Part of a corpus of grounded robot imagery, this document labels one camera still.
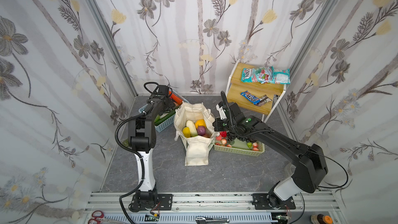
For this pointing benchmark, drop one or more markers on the red green candy packet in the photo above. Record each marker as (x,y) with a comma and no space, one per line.
(256,75)

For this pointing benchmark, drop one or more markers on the brown snack bar packet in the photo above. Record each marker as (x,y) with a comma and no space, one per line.
(264,100)

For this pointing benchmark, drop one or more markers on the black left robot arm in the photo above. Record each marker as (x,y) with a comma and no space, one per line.
(137,135)

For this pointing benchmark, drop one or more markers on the orange capped bottle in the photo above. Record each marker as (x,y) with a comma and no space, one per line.
(321,219)

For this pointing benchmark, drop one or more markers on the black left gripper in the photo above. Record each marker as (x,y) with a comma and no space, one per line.
(168,100)

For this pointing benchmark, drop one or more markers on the white wooden two-tier shelf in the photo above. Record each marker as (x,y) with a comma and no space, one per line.
(235,87)

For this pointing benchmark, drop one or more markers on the cream canvas grocery bag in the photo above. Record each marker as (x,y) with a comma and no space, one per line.
(197,147)

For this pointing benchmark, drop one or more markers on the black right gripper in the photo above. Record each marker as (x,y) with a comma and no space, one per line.
(218,124)

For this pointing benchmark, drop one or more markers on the blue plastic vegetable basket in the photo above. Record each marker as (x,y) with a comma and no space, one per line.
(170,121)

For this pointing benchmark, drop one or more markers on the teal white snack packet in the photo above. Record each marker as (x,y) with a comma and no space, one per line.
(280,76)

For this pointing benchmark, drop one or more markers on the green cucumber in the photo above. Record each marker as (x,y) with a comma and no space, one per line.
(164,118)

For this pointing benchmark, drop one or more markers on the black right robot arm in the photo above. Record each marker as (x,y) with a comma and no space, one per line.
(309,161)

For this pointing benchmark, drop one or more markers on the green plastic fruit basket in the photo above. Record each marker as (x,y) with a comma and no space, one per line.
(242,146)

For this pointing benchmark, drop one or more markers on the purple onion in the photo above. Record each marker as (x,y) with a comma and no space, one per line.
(201,130)

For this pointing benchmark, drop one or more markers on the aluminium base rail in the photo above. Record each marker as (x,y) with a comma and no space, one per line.
(231,207)

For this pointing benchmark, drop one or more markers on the yellow orange citrus fruit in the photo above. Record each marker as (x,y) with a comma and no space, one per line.
(200,123)

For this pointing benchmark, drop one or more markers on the red handled scissors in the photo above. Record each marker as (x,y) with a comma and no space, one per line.
(98,217)

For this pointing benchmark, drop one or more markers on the blue chocolate bar packet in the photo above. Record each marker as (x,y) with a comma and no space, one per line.
(250,97)

